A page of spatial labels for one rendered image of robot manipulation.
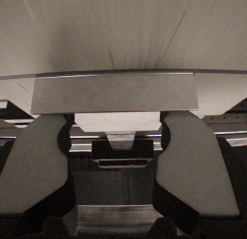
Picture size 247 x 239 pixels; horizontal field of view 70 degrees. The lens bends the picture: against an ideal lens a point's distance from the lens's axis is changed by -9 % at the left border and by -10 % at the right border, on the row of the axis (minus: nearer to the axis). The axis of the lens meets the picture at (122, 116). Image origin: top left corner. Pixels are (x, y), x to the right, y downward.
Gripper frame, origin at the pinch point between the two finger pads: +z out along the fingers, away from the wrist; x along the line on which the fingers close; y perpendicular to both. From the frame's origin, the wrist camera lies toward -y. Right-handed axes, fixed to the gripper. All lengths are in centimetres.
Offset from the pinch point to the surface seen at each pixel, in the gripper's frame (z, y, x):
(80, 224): -2.0, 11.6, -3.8
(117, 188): 31, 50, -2
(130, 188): 31, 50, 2
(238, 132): 23.3, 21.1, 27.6
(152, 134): 23.0, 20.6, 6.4
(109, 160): 16.0, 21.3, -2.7
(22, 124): 5.9, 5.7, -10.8
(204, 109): 3.2, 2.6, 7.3
